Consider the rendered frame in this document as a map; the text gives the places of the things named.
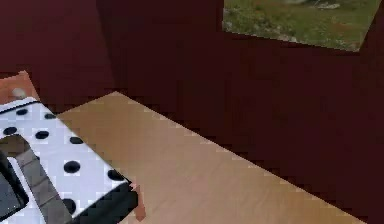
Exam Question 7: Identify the white black-dotted bed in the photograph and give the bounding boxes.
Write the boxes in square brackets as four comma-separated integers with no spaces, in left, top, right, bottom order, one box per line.
[0,96,148,224]

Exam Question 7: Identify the orange wooden side table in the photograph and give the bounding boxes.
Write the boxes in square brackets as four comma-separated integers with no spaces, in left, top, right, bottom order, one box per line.
[0,70,41,106]

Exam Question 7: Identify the small grey round object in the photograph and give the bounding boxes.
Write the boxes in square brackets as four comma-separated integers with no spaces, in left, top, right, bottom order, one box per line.
[11,87,27,99]

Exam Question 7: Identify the window with green view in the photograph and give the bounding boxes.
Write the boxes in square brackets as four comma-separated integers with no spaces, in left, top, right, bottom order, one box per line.
[222,0,383,53]

